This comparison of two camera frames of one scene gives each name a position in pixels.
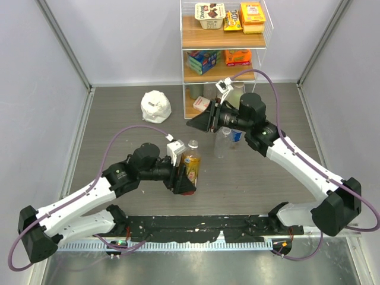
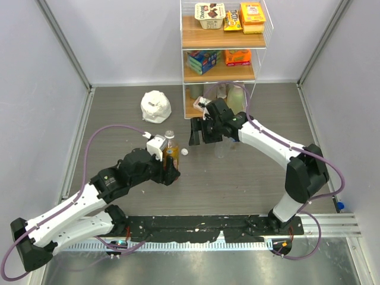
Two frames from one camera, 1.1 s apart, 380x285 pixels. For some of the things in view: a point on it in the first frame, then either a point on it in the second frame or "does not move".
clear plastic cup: x=210 y=91 does not move
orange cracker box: x=237 y=57 does not move
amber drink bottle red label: x=191 y=160 to x=171 y=149
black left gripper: x=179 y=181 to x=167 y=176
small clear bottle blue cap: x=222 y=142 does not move
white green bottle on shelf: x=234 y=98 does not move
